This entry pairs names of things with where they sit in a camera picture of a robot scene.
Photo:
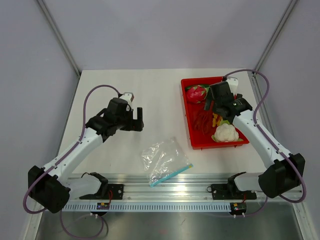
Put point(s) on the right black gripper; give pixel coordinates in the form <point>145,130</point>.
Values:
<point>208,102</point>

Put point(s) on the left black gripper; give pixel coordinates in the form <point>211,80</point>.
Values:
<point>136,125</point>

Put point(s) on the clear zip top bag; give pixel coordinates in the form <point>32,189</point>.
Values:
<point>164,160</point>

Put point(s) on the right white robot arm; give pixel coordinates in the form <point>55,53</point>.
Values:
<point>284,170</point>

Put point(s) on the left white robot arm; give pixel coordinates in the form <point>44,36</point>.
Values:
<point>50,185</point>

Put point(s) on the pink dragon fruit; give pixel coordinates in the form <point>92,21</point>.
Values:
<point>196,94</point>

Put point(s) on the yellow corn kernels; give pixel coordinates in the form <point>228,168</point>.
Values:
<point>217,120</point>

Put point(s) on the red crayfish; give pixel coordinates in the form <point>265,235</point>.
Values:
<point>202,121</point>

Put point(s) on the red plastic tray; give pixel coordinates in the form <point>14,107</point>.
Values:
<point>198,140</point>

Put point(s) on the white cauliflower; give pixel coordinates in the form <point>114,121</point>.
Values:
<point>225,133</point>

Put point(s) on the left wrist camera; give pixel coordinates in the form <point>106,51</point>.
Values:
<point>127,96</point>

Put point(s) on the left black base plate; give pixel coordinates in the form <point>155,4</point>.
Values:
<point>113,191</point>

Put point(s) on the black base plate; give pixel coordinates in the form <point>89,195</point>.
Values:
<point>113,191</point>
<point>222,191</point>

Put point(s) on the aluminium mounting rail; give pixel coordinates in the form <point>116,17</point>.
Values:
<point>180,188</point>

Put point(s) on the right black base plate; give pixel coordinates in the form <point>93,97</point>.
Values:
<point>222,191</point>

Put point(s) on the white slotted cable duct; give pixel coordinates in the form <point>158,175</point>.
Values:
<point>82,206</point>

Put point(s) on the right aluminium frame post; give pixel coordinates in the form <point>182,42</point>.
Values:
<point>276,33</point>

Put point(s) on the aluminium frame post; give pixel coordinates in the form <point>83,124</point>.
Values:
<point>276,33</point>
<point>58,36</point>

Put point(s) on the left aluminium frame post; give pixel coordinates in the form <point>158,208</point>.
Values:
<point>58,36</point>

